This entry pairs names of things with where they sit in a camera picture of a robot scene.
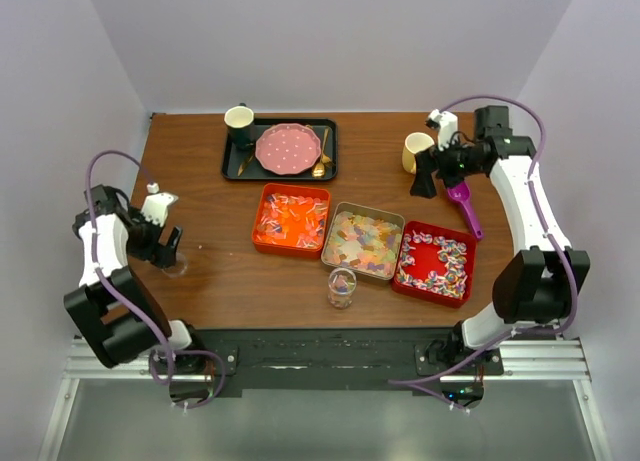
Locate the clear jar lid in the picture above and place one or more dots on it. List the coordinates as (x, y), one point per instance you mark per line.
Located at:
(179, 268)

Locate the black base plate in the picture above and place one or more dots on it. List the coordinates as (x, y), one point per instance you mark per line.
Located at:
(320, 361)

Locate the dark green cup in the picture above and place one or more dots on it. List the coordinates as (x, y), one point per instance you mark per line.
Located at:
(239, 121)

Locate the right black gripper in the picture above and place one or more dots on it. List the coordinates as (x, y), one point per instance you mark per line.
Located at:
(429, 161)

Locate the purple plastic scoop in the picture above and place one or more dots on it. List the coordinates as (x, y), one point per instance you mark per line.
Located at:
(461, 196)

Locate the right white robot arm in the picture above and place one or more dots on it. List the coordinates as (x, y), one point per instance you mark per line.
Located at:
(537, 292)

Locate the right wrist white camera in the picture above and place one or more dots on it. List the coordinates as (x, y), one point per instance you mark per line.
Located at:
(445, 124)

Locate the red box of lollipops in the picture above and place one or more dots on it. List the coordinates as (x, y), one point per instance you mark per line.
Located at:
(435, 264)

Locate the black serving tray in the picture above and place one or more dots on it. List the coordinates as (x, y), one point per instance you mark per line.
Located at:
(233, 156)

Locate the gold spoon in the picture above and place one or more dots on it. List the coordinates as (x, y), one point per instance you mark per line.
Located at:
(319, 168)

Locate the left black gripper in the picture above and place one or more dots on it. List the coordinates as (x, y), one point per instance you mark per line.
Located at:
(166, 253)

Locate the silver tin of gummies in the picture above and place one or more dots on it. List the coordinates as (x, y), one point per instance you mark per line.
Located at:
(365, 240)

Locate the yellow mug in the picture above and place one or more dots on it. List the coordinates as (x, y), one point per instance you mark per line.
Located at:
(414, 143)

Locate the pink polka dot plate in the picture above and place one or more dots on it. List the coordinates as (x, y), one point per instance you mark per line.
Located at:
(288, 149)

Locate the clear glass jar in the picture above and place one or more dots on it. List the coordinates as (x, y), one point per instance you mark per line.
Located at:
(342, 283)

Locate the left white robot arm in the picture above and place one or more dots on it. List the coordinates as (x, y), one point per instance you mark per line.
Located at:
(111, 307)

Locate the orange candy box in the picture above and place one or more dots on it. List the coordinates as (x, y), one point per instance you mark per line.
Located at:
(291, 221)

